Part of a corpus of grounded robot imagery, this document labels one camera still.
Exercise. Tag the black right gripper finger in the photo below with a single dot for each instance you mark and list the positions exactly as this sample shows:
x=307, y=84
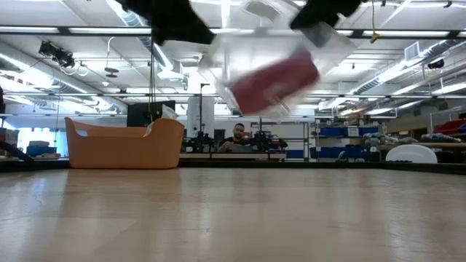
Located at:
x=320, y=12

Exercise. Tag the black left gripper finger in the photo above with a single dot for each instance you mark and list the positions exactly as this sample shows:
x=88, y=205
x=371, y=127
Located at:
x=200, y=34

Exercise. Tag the clear plastic bag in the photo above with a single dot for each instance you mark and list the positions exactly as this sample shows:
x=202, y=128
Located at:
x=167, y=113
x=247, y=51

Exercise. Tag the pink elastic bandage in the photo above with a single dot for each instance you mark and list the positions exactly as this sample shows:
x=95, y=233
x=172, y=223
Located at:
x=276, y=83

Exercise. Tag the yellow hanging tag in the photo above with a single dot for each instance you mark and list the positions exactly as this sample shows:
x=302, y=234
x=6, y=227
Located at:
x=374, y=37

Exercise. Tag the white air vent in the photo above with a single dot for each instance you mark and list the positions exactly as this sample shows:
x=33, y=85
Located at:
x=412, y=51

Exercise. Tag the white column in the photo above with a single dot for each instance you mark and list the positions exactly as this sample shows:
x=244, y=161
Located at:
x=194, y=116

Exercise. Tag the black square panel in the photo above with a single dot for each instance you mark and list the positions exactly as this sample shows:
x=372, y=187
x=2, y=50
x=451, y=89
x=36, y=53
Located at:
x=138, y=114

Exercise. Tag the person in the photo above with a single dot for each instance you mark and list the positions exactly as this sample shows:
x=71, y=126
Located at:
x=238, y=130

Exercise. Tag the blue plastic storage bin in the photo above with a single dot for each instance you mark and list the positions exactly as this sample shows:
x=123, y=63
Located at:
x=358, y=152
x=295, y=154
x=331, y=131
x=324, y=153
x=368, y=131

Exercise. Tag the grey laptop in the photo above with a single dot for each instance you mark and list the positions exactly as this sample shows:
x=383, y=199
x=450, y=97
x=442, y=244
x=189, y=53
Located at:
x=241, y=148

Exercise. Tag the background wooden table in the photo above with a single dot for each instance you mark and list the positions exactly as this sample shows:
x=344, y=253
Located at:
x=196, y=156

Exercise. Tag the metal shelf rack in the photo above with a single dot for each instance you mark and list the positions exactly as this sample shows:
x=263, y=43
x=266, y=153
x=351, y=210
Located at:
x=308, y=142

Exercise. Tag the orange plastic bin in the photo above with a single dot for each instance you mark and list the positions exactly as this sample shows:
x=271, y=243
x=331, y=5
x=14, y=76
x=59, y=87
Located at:
x=123, y=149

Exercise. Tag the grey cloth bundle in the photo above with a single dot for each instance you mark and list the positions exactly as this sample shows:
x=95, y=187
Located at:
x=393, y=139
x=440, y=138

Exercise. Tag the red plastic storage bin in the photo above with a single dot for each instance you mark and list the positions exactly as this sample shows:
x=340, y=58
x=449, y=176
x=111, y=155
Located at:
x=451, y=127

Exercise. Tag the white plastic trash bin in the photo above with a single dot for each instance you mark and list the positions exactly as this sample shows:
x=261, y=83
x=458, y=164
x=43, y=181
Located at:
x=411, y=154

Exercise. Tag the wooden workbench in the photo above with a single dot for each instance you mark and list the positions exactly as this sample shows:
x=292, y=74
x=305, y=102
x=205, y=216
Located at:
x=448, y=146

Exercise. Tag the blue crate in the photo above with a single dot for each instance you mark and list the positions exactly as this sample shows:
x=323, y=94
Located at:
x=40, y=150

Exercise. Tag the silver spiral air duct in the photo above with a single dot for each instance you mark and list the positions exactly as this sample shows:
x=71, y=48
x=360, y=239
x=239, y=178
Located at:
x=162, y=56

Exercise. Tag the black ceiling camera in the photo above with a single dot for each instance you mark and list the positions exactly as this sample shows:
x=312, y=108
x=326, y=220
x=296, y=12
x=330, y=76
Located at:
x=58, y=55

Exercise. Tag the black aluminium table frame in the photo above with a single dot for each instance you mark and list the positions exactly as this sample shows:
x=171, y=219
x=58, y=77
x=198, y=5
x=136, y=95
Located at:
x=327, y=165

